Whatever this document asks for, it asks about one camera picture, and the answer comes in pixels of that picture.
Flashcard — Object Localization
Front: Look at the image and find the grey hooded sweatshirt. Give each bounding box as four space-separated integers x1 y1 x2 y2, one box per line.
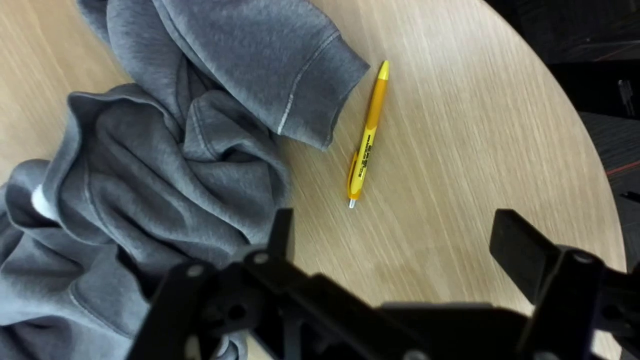
0 0 371 360

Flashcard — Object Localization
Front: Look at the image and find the yellow ballpoint pen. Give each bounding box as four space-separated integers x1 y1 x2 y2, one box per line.
344 58 392 210

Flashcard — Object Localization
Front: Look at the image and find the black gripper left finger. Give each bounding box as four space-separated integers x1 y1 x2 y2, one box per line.
125 209 427 360

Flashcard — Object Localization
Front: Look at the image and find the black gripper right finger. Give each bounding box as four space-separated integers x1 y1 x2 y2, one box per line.
488 209 640 360

